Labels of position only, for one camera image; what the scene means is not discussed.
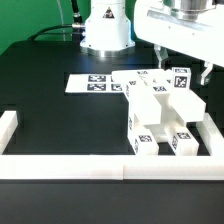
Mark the white marker sheet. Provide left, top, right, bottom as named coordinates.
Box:
left=65, top=74, right=123, bottom=93

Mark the white wall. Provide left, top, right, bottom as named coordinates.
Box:
left=0, top=111, right=18, bottom=155
left=196, top=113, right=224, bottom=157

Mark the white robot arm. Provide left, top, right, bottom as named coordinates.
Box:
left=134, top=0, right=224, bottom=85

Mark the white obstacle wall bar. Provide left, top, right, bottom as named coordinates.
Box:
left=0, top=155, right=224, bottom=180

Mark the black cable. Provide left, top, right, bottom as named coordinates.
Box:
left=27, top=0, right=88, bottom=42

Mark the white chair seat piece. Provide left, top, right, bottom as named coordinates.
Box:
left=127, top=113, right=186, bottom=145

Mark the robot base column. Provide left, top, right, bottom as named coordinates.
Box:
left=80, top=0, right=135, bottom=57

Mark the white left side wall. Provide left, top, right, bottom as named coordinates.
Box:
left=0, top=111, right=18, bottom=155

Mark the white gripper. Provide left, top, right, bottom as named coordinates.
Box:
left=134, top=0, right=224, bottom=85

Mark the white right side wall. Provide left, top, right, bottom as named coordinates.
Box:
left=196, top=113, right=224, bottom=157

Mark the white marker cube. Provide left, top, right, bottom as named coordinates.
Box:
left=172, top=67, right=191, bottom=90

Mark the white chair back frame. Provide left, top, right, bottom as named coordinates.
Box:
left=112, top=69, right=206, bottom=125

